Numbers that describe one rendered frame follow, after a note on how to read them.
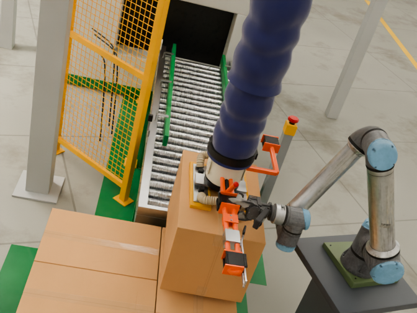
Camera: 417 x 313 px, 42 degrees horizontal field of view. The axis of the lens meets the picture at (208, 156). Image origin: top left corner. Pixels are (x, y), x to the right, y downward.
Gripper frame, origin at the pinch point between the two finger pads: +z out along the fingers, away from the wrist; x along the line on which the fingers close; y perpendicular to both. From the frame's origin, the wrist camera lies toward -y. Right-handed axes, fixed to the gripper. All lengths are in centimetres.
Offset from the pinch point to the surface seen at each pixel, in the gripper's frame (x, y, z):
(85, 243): -59, 25, 58
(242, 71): 55, 18, 9
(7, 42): -108, 336, 180
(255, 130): 29.7, 17.6, -4.5
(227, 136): 22.8, 19.1, 6.2
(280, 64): 62, 16, -4
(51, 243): -59, 21, 73
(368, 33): -10, 335, -166
